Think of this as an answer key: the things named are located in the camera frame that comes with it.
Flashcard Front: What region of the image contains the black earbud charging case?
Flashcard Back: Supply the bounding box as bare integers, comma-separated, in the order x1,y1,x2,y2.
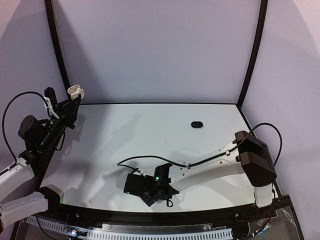
190,121,204,129

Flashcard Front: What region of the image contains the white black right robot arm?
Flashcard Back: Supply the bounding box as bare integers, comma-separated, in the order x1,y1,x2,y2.
123,131,277,208

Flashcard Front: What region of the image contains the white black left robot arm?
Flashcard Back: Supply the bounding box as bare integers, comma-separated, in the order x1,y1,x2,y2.
0,93,84,230

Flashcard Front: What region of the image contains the small green circuit board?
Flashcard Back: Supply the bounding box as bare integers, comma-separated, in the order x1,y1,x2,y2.
65,225,82,237

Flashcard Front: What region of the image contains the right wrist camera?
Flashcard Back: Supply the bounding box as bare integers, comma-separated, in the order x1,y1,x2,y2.
132,168,146,176

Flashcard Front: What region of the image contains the black left camera cable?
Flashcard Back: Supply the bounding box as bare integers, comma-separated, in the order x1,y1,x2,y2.
1,91,47,166

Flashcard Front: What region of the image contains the black camera cable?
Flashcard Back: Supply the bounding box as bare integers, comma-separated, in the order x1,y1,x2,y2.
1,91,47,166
116,122,284,173

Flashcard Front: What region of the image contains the white slotted cable duct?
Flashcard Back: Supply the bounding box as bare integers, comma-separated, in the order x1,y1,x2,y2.
25,216,233,240

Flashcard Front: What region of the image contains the black left frame post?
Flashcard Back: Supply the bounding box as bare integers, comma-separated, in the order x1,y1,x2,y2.
44,0,71,92

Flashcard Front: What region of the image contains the black frame post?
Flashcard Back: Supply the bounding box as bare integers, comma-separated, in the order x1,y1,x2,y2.
236,0,269,109
44,0,71,92

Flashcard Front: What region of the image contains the black right camera cable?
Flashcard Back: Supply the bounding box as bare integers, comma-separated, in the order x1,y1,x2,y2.
116,122,284,173

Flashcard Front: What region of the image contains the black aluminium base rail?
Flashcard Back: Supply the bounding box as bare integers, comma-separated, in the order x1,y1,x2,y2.
34,195,299,235

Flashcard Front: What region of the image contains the black right frame post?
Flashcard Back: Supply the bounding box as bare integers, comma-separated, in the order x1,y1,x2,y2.
236,0,269,109

